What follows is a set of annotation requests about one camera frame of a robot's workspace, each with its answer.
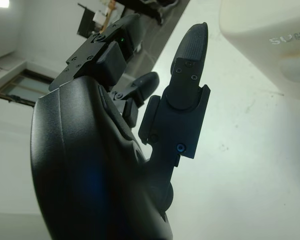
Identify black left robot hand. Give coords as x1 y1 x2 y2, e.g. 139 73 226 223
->
31 13 213 240

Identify white two-slot toaster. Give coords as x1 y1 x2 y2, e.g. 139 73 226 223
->
218 0 300 103

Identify wooden framed glass panel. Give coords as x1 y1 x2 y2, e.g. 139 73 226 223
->
0 68 55 104

